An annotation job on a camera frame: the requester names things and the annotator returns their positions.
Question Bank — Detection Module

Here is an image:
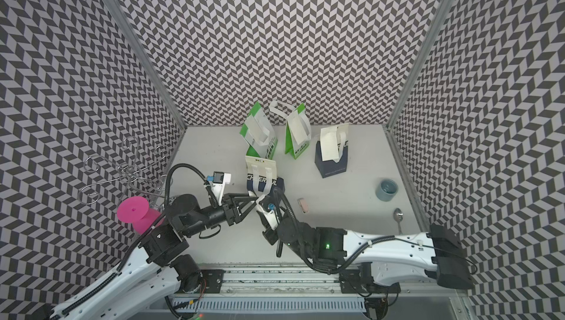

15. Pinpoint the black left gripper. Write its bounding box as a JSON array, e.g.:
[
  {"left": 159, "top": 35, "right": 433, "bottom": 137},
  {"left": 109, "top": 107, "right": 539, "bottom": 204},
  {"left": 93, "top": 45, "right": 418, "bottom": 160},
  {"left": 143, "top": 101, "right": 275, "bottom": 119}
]
[{"left": 182, "top": 193, "right": 260, "bottom": 238}]

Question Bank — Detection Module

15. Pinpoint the navy cream Cheerful bag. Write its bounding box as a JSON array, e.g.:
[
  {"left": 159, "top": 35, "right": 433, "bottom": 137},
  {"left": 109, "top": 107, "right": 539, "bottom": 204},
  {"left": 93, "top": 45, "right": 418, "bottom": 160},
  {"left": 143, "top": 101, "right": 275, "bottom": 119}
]
[
  {"left": 314, "top": 124, "right": 350, "bottom": 179},
  {"left": 245, "top": 156, "right": 285, "bottom": 196}
]

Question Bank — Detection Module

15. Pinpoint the small pink stapler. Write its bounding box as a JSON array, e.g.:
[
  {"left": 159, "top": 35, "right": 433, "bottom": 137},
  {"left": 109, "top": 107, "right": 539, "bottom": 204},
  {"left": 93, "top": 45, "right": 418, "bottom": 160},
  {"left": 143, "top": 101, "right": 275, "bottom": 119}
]
[{"left": 297, "top": 198, "right": 309, "bottom": 213}]

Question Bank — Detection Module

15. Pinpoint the green white bag front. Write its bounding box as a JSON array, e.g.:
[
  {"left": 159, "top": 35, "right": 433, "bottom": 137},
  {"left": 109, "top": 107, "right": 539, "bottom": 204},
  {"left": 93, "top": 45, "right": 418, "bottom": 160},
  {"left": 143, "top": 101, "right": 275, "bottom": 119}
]
[{"left": 240, "top": 102, "right": 278, "bottom": 160}]

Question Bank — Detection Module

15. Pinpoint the green white bag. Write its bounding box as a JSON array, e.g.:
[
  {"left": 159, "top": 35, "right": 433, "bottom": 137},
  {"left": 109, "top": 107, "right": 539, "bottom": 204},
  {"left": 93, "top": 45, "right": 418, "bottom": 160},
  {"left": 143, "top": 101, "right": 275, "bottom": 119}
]
[
  {"left": 240, "top": 102, "right": 278, "bottom": 160},
  {"left": 269, "top": 100, "right": 312, "bottom": 159}
]

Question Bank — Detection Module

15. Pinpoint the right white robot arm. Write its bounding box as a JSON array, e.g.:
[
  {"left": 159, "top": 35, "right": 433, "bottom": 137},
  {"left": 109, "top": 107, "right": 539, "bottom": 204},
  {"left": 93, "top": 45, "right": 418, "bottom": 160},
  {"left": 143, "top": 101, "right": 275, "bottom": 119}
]
[{"left": 256, "top": 188, "right": 478, "bottom": 290}]

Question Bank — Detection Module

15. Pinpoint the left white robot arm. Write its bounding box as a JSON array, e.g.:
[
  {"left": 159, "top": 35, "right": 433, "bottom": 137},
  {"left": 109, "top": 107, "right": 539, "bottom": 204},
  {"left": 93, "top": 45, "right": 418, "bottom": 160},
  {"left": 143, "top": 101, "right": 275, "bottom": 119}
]
[{"left": 29, "top": 163, "right": 259, "bottom": 319}]

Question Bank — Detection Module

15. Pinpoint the pink plastic cup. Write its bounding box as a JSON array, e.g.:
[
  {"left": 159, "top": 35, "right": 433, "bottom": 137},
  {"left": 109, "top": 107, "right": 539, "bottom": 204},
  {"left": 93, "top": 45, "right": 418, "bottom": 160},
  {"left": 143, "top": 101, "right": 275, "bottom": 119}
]
[{"left": 116, "top": 196, "right": 160, "bottom": 234}]

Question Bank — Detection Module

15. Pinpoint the grey blue cup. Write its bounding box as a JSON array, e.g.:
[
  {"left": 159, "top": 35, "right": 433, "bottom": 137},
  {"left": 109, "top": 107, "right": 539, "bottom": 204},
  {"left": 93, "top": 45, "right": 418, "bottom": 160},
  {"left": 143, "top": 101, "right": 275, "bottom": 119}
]
[{"left": 375, "top": 179, "right": 399, "bottom": 202}]

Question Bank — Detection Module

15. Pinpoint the metal spoon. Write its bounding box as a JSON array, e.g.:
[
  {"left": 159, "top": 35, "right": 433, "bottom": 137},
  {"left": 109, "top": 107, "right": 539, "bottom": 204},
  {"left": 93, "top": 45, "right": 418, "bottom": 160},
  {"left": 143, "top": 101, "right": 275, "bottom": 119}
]
[{"left": 393, "top": 208, "right": 404, "bottom": 235}]

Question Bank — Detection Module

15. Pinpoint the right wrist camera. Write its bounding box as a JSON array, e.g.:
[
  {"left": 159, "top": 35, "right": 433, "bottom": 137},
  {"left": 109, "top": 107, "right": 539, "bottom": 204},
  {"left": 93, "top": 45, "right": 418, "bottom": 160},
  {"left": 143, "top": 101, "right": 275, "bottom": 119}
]
[{"left": 255, "top": 194, "right": 283, "bottom": 231}]

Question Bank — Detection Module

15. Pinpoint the white vented cable duct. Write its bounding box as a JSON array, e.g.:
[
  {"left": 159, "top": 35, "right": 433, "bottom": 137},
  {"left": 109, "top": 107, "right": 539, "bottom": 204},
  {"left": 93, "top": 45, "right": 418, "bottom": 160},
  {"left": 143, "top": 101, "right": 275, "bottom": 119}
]
[{"left": 173, "top": 297, "right": 366, "bottom": 314}]

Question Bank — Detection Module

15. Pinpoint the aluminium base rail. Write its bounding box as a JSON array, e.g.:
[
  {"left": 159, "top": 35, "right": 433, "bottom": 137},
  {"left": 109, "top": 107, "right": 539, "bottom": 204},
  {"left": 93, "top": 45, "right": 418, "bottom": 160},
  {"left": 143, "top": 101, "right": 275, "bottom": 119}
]
[{"left": 132, "top": 264, "right": 460, "bottom": 299}]

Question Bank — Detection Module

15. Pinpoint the silver wire stand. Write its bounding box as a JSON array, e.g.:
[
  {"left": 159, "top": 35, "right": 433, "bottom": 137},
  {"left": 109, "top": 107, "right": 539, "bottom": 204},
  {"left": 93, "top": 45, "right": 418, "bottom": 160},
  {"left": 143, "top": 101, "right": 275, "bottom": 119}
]
[{"left": 77, "top": 137, "right": 167, "bottom": 210}]

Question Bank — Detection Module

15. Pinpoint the aluminium corner post left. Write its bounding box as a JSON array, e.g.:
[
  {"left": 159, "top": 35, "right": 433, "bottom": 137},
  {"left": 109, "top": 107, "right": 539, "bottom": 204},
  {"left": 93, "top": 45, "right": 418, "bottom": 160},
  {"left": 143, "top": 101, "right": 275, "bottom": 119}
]
[{"left": 102, "top": 0, "right": 186, "bottom": 131}]

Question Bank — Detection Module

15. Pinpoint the aluminium corner post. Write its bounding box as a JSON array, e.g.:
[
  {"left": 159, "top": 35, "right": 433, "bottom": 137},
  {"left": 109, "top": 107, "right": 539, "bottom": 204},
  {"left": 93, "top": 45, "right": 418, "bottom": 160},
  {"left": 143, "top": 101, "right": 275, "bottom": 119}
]
[
  {"left": 385, "top": 0, "right": 455, "bottom": 131},
  {"left": 102, "top": 0, "right": 186, "bottom": 131}
]

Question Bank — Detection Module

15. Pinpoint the aluminium corner post right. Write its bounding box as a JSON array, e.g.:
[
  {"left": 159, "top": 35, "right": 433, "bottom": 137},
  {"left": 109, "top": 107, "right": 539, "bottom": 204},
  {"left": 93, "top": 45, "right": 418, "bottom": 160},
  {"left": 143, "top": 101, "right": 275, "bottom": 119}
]
[{"left": 385, "top": 0, "right": 455, "bottom": 131}]

